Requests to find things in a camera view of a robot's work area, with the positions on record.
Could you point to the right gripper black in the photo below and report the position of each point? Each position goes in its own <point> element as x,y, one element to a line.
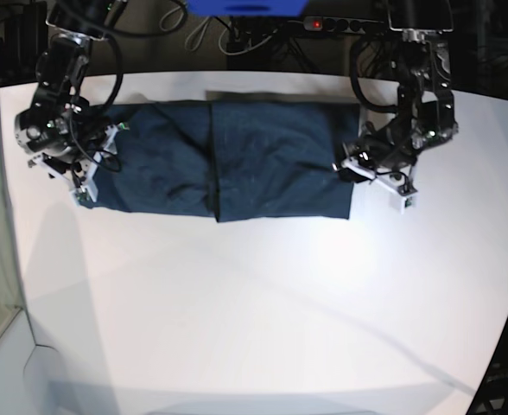
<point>86,155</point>

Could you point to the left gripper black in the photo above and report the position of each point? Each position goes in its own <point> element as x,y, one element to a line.
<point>391,158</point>

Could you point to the dark blue t-shirt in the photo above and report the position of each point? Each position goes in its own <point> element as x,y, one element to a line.
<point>231,160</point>

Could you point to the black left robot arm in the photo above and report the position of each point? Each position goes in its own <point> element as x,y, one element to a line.
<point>423,115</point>

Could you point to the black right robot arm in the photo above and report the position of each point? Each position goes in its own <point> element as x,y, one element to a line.
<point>61,129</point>

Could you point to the blue plastic box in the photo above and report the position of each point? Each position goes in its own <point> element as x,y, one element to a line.
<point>247,7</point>

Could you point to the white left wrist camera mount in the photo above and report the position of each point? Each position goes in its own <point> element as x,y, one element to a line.
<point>357,166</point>

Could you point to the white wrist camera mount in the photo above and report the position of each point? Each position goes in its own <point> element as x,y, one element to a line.
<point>357,166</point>
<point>79,192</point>

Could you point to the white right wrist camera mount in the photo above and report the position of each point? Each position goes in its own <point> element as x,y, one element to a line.
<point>79,192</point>

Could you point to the black power strip red switch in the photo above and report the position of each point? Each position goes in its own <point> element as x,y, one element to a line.
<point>341,26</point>

